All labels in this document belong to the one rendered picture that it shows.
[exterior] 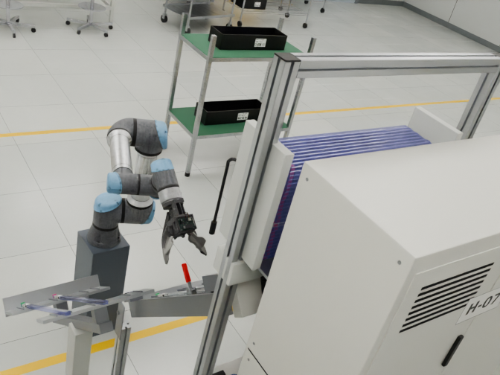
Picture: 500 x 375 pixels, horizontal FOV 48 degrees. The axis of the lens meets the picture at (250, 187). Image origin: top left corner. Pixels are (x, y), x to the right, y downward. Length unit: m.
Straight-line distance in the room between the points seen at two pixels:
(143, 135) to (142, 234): 1.44
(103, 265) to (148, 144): 0.66
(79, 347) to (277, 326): 0.84
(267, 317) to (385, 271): 0.42
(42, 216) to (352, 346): 2.83
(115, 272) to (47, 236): 0.92
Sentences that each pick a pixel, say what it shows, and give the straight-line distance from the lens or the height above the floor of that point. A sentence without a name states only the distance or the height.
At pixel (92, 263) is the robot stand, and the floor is 0.50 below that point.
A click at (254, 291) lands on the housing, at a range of 1.55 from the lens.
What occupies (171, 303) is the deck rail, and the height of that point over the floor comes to 0.97.
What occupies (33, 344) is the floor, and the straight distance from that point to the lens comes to 3.00.
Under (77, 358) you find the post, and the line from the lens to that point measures 2.03.
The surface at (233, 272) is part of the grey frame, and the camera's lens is 1.40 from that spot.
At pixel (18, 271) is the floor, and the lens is 3.37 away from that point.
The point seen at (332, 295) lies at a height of 1.52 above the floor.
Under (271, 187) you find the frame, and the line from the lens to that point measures 1.24.
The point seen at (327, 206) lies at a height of 1.67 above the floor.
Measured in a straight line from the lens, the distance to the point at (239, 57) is 4.04.
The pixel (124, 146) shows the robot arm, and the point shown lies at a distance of 2.19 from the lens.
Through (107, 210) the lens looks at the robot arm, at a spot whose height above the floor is 0.75.
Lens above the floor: 2.25
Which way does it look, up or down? 31 degrees down
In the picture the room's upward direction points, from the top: 15 degrees clockwise
